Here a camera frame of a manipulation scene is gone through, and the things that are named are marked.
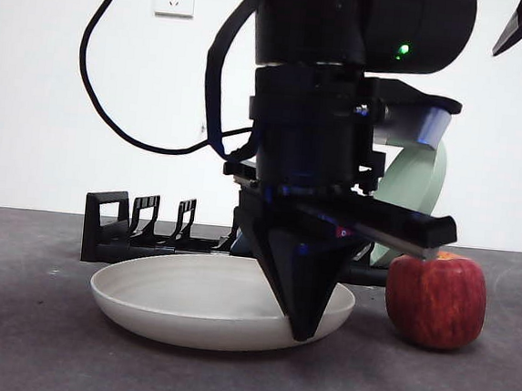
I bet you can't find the red apple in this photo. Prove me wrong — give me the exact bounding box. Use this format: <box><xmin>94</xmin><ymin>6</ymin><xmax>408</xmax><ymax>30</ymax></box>
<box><xmin>380</xmin><ymin>246</ymin><xmax>491</xmax><ymax>354</ymax></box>

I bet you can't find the cream yellow plate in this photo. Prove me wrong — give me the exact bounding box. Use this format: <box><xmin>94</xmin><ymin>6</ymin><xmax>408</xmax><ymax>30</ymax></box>
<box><xmin>85</xmin><ymin>243</ymin><xmax>359</xmax><ymax>363</ymax></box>

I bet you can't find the pale green plate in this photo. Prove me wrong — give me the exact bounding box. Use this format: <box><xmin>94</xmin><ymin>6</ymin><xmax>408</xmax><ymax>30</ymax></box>
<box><xmin>368</xmin><ymin>137</ymin><xmax>449</xmax><ymax>272</ymax></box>

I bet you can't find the black plate rack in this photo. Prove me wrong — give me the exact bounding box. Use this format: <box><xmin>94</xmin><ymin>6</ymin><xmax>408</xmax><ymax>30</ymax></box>
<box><xmin>80</xmin><ymin>188</ymin><xmax>395</xmax><ymax>289</ymax></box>

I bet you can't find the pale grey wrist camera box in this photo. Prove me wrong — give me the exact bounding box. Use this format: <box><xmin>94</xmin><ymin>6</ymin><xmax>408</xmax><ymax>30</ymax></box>
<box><xmin>361</xmin><ymin>76</ymin><xmax>464</xmax><ymax>154</ymax></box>

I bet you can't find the flat black cable band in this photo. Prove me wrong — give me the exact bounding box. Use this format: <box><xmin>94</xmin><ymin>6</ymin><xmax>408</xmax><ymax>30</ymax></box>
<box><xmin>199</xmin><ymin>0</ymin><xmax>261</xmax><ymax>161</ymax></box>

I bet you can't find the round black cable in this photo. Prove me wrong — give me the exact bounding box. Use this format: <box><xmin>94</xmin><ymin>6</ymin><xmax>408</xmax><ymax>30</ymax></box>
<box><xmin>71</xmin><ymin>0</ymin><xmax>265</xmax><ymax>162</ymax></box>

